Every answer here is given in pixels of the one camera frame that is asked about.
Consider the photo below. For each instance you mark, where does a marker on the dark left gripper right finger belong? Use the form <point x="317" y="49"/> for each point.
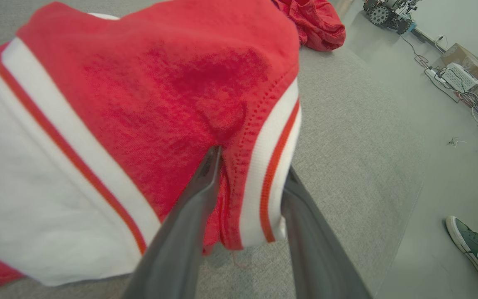
<point x="318" y="257"/>

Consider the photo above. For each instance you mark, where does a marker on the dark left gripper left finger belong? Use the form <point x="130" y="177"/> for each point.
<point x="172" y="249"/>

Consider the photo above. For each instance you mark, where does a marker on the red jersey with white trim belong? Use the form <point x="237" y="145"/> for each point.
<point x="139" y="104"/>

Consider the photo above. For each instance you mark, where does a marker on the red shorts with white stripe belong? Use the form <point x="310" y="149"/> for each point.
<point x="318" y="23"/>

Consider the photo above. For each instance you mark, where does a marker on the green and white sneaker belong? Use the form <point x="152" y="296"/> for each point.
<point x="469" y="245"/>

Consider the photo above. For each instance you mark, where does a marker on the white perforated electronics box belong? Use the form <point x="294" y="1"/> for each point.
<point x="461" y="77"/>

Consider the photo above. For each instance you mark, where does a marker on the small wheeled robot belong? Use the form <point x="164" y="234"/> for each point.
<point x="388" y="12"/>

